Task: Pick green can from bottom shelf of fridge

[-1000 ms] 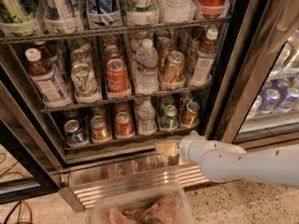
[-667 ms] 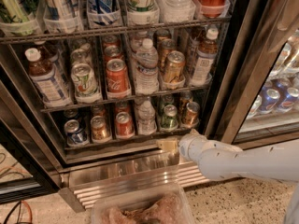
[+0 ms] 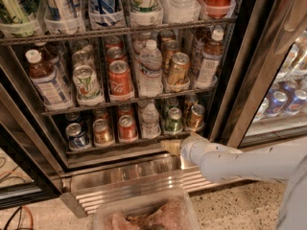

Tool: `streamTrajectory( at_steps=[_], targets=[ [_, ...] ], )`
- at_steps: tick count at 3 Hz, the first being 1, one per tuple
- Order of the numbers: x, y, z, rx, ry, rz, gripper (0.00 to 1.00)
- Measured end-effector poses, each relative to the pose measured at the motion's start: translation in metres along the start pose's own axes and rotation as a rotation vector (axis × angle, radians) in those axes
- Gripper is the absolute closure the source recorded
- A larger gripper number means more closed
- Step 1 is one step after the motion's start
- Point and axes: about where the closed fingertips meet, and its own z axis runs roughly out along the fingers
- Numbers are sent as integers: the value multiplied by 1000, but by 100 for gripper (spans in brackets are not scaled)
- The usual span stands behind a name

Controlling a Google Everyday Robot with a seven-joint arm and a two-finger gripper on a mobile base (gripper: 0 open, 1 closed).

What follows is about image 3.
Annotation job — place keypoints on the silver blue can top shelf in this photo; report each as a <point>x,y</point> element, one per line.
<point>64,17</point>

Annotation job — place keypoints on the steel fridge base grille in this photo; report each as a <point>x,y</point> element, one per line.
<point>102,176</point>

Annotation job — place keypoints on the gold can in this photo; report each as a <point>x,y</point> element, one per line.
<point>178,70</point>
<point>101,113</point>
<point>171,47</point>
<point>103,134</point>

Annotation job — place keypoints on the red can bottom rear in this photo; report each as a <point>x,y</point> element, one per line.
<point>125,109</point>

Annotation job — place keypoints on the red can bottom front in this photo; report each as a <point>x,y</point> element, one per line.
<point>127,128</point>

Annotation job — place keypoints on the white green can top shelf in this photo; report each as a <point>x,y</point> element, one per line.
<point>144,12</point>

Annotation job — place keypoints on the brown can bottom right front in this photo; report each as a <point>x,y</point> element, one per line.
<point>195,116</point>

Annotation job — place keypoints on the brown can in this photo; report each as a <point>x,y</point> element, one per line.
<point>195,116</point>
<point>189,101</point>

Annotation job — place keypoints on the tea bottle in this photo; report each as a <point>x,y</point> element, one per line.
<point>48,82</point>
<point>210,58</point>

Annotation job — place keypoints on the blue pepsi can right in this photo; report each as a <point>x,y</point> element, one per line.
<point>296,101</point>

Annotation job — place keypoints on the brown can bottom right rear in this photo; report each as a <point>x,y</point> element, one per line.
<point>189,101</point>

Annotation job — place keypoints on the small water bottle bottom shelf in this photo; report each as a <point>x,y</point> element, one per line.
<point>150,121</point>

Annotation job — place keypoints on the green can top left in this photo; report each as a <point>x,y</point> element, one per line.
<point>20,13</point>

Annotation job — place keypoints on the tea bottle middle left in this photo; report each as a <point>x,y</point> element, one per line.
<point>48,82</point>

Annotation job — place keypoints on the glass fridge door right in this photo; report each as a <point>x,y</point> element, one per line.
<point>285,22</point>

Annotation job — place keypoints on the clear plastic food container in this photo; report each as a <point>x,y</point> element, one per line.
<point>165,210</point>

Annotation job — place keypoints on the gold can bottom rear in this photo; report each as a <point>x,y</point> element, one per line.
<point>101,113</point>

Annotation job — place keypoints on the green soda can behind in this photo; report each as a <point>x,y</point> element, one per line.
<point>168,104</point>

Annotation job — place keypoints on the tea bottle middle right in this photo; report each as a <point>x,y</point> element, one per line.
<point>210,58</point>

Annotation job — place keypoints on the red cola can middle front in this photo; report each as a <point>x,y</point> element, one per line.
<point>119,78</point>

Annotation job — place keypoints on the blue pepsi can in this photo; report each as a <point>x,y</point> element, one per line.
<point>277,100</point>
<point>296,101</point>

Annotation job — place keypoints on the blue pepsi can left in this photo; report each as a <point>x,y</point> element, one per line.
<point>277,100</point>

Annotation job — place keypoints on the gold can bottom front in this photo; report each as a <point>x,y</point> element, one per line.
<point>103,134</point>

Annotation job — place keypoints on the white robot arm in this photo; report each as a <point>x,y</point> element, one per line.
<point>285,162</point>

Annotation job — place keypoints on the water bottle top shelf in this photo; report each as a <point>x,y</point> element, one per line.
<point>180,11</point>

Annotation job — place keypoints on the blue white can top shelf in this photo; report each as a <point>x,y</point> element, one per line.
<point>105,13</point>

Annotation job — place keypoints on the water bottle middle shelf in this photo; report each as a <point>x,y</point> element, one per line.
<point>150,70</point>

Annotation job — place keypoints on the green soda can front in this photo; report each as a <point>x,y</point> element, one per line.
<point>173,122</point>

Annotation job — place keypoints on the white green can middle front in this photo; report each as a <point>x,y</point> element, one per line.
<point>87,86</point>

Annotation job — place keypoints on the gold can middle front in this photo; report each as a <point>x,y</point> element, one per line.
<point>178,70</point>

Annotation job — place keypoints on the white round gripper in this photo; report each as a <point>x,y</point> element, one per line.
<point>188,149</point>

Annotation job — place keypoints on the blue can bottom front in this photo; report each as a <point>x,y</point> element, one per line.
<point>77,137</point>

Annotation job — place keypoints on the blue can bottom rear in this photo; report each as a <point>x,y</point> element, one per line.
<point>74,117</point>

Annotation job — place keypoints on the green soda can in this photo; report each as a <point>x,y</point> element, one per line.
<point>173,122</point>
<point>168,104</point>

